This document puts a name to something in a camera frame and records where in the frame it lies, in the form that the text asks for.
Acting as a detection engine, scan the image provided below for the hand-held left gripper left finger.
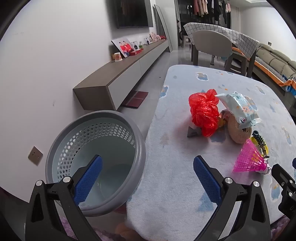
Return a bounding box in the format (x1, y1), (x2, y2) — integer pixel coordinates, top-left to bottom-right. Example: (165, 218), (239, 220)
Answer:
(25, 155), (103, 241)

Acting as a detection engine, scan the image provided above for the olive green sofa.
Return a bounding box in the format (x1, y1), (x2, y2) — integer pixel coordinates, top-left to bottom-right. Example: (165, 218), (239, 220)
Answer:
(252, 43), (296, 103)

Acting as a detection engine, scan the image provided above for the pink plastic shuttlecock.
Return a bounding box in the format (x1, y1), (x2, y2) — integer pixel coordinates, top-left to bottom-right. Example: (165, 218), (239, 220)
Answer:
(232, 138), (271, 175)

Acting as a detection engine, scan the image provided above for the beige round plush toy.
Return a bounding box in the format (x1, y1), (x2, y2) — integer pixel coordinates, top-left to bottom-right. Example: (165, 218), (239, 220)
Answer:
(225, 111), (252, 144)

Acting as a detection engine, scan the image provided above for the row of hanging clothes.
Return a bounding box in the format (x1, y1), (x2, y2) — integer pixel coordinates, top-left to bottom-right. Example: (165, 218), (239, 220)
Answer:
(192, 0), (232, 24)

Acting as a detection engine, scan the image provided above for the large photo frame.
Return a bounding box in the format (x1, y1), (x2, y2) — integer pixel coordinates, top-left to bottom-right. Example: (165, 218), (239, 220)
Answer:
(111, 37), (134, 58)

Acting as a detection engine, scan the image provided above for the black wall television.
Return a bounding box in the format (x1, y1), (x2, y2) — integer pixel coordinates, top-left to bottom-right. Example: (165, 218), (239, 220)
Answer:
(114, 0), (153, 29)

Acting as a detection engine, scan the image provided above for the yellow round disc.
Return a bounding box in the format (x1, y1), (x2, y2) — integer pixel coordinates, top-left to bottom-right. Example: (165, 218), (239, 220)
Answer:
(249, 136), (269, 155)

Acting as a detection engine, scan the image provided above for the red plastic bag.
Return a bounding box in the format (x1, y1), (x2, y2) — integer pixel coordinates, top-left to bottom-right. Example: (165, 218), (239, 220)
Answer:
(188, 89), (220, 138)

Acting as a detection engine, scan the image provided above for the bronze wall socket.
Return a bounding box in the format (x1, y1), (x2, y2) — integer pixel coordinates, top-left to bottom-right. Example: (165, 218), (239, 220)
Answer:
(28, 146), (43, 166)

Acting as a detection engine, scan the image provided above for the tall leaning mirror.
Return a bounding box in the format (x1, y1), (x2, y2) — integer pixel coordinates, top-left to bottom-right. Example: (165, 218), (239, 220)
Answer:
(154, 5), (173, 52)

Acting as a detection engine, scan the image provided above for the dark red floor mat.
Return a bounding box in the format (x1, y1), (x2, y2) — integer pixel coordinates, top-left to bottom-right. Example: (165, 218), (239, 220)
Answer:
(121, 90), (149, 109)

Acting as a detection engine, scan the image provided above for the white checked tablecloth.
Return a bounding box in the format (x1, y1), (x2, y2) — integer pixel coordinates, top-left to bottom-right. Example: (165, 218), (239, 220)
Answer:
(183, 22), (260, 58)

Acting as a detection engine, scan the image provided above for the orange snack wrapper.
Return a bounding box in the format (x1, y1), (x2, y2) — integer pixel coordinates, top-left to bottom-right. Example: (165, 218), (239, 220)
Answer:
(218, 110), (232, 128)

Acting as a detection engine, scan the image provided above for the light blue wet wipes packet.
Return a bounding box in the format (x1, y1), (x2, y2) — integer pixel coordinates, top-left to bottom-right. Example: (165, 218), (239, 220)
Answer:
(215, 91), (262, 129)

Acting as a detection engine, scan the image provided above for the grey dining chair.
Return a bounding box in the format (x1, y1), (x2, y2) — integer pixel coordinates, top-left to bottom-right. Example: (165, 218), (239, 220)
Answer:
(191, 30), (233, 67)

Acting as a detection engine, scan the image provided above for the grey stool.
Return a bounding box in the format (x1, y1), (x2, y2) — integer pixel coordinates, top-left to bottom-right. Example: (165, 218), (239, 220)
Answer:
(181, 35), (192, 48)

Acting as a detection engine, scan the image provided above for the small grey cloth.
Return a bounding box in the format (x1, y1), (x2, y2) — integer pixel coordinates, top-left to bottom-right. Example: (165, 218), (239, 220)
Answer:
(187, 125), (204, 139)

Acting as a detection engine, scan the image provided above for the black ribbed stick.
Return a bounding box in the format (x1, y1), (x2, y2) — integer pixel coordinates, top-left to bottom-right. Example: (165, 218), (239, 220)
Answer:
(252, 130), (269, 159)

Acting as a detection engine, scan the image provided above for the orange round object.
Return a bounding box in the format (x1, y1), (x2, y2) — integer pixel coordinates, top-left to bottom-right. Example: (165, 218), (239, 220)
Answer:
(115, 222), (137, 237)

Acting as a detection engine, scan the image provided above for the grey perforated waste basket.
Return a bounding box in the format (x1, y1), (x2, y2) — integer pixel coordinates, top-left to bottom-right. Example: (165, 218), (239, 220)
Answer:
(45, 110), (147, 217)

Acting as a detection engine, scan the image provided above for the orange houndstooth blanket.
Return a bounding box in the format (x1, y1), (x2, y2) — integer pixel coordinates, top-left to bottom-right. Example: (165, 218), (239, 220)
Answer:
(254, 57), (296, 93)

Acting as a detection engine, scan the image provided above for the long grey tv cabinet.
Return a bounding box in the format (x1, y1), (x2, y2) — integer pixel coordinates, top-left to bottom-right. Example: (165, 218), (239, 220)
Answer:
(73, 39), (169, 111)

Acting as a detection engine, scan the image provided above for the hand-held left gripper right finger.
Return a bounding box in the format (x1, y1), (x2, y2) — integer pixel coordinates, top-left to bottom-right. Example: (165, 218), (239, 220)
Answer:
(193, 155), (271, 241)

